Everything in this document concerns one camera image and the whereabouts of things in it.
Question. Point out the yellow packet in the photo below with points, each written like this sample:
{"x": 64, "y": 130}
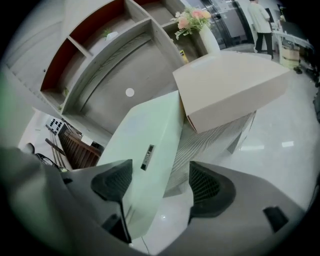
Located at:
{"x": 183, "y": 56}

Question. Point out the light green box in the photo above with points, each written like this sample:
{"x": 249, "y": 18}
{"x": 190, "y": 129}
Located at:
{"x": 150, "y": 130}

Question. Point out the black wall ornaments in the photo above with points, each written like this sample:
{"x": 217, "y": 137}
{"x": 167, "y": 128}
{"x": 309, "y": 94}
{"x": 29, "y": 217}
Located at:
{"x": 55, "y": 124}

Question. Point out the white vase with pink flowers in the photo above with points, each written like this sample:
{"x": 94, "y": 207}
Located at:
{"x": 197, "y": 22}

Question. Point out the white work desk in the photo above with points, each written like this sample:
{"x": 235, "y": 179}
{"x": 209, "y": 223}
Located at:
{"x": 292, "y": 32}

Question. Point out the small white potted plant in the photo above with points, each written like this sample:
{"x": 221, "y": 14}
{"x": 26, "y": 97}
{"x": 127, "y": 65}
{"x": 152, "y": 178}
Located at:
{"x": 110, "y": 35}

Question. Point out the green leafy plant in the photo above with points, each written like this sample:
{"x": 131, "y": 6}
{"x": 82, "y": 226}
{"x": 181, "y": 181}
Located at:
{"x": 65, "y": 91}

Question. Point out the black glass door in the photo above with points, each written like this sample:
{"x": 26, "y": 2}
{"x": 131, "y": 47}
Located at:
{"x": 225, "y": 22}

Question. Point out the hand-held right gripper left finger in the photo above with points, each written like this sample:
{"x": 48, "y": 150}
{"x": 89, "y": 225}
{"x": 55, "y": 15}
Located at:
{"x": 107, "y": 182}

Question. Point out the grey wooden desk with shelves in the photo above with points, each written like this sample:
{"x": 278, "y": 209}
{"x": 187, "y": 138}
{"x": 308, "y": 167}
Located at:
{"x": 120, "y": 65}

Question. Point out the pink box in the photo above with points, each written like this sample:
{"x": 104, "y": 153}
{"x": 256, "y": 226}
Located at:
{"x": 225, "y": 85}

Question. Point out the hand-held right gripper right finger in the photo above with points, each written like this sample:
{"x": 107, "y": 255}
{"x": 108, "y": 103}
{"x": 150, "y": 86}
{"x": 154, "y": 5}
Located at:
{"x": 225, "y": 200}

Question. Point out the dark wooden staircase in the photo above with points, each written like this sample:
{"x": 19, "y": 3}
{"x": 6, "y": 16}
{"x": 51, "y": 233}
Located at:
{"x": 77, "y": 147}

